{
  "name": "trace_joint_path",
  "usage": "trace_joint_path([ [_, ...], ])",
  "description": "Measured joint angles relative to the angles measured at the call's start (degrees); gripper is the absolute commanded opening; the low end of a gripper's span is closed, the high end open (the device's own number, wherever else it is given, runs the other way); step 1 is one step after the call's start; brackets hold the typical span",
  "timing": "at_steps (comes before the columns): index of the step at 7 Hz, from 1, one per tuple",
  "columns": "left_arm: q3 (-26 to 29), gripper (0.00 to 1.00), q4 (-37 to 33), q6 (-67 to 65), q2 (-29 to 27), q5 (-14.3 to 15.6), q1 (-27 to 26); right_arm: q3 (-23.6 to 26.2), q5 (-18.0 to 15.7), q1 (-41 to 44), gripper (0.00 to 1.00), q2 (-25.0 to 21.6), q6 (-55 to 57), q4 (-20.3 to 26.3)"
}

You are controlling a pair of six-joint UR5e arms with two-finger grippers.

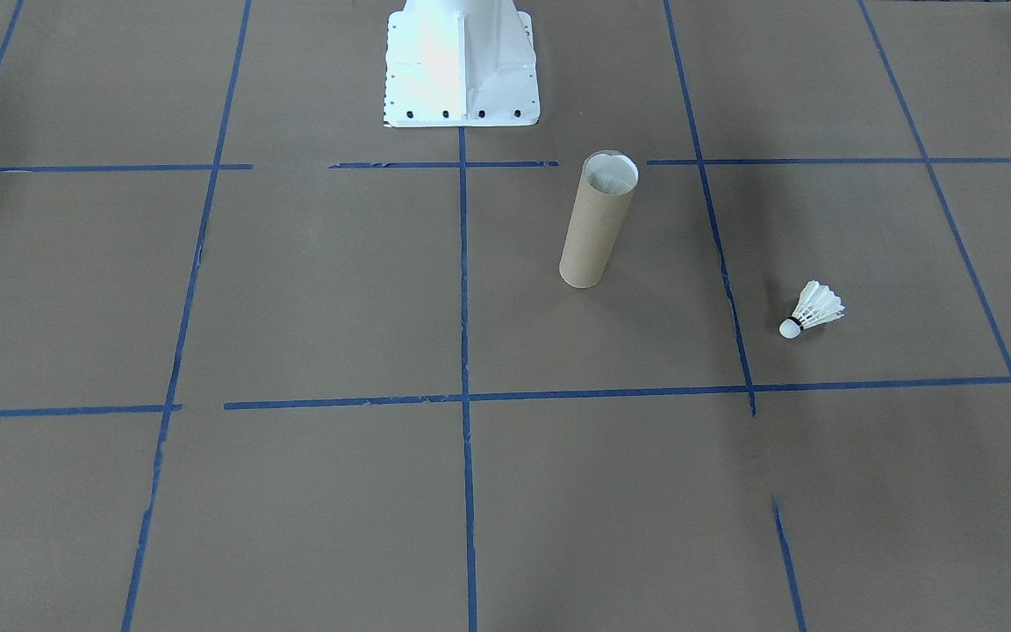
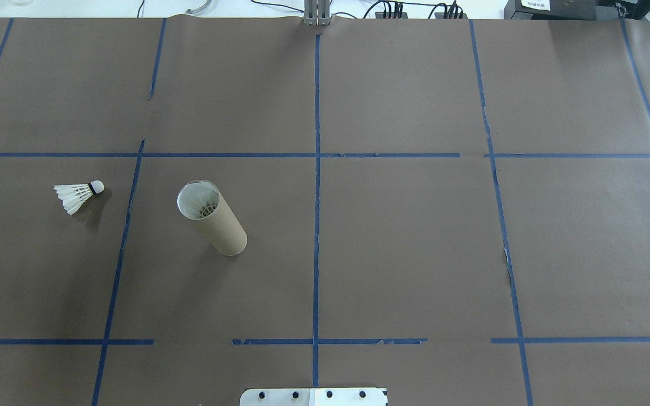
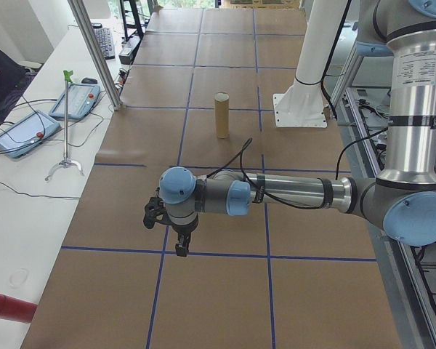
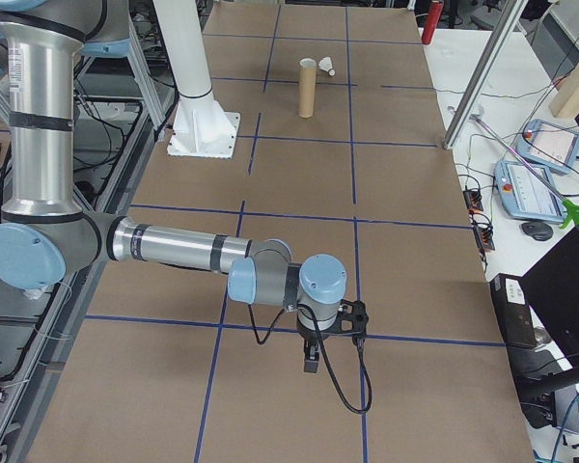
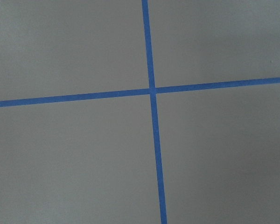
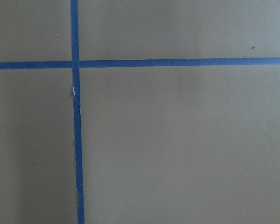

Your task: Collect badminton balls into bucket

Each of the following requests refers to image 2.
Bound black electronics box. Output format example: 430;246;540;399
504;0;603;21

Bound white metal base mount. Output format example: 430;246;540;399
240;388;388;406

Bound brown cardboard tube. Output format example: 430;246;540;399
177;180;248;257

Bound white feather shuttlecock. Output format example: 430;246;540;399
186;188;219;218
54;180;105;215

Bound grey metal frame post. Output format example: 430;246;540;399
304;0;332;27

